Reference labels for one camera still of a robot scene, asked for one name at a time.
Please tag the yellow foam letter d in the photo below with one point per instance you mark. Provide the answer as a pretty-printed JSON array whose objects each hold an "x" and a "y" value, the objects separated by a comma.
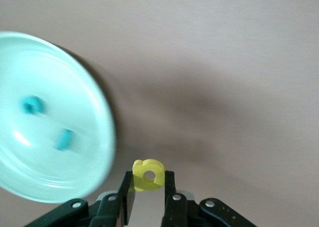
[{"x": 139, "y": 172}]

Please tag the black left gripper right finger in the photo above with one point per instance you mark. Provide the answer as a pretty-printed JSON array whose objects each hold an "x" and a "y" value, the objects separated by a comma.
[{"x": 174, "y": 209}]

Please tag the green round plate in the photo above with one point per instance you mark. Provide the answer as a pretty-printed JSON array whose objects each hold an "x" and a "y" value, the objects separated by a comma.
[{"x": 62, "y": 74}]

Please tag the cyan foam letter c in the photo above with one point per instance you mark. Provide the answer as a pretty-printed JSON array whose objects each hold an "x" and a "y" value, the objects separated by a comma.
[{"x": 37, "y": 103}]

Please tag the cyan foam letter l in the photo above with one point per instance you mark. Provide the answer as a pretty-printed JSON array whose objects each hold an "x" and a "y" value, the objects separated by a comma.
[{"x": 63, "y": 139}]

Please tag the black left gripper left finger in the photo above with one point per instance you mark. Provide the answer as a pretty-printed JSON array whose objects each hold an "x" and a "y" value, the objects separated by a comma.
[{"x": 124, "y": 199}]

